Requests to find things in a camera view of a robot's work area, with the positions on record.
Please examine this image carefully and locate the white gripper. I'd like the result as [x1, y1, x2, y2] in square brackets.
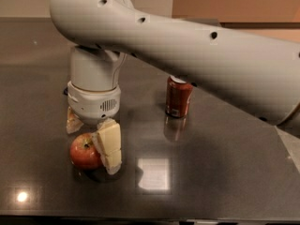
[66, 82, 122, 175]

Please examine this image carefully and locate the red apple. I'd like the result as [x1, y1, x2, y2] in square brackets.
[69, 133, 102, 171]

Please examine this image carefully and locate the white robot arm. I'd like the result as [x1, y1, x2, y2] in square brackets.
[50, 0, 300, 136]

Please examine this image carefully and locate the red coke can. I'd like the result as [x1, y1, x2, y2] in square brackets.
[165, 76, 193, 118]

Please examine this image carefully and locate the blue snack bar wrapper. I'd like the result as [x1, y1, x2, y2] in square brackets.
[63, 87, 68, 96]

